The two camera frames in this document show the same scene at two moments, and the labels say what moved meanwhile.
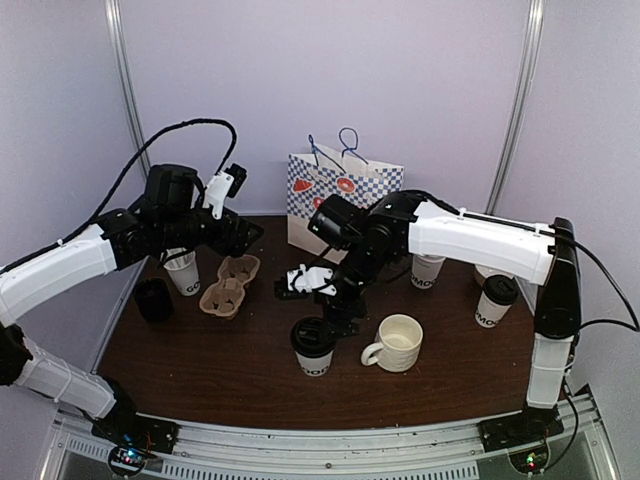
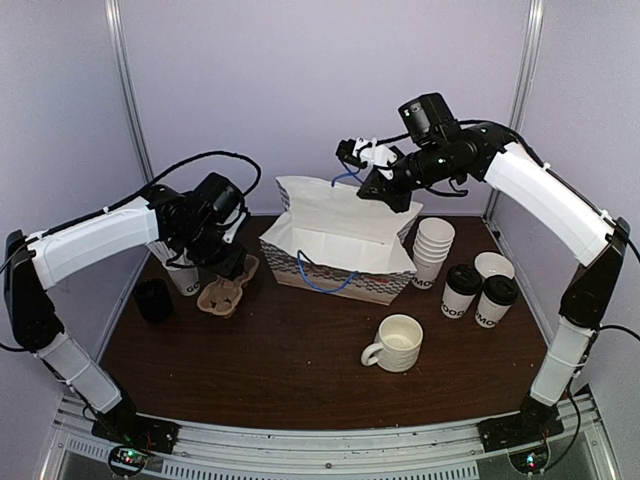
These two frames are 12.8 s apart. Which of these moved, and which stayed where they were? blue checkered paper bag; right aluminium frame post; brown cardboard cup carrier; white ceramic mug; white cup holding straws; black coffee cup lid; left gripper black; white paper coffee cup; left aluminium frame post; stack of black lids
Moved: blue checkered paper bag; left gripper black
Stayed: white cup holding straws; white ceramic mug; brown cardboard cup carrier; left aluminium frame post; right aluminium frame post; stack of black lids; white paper coffee cup; black coffee cup lid
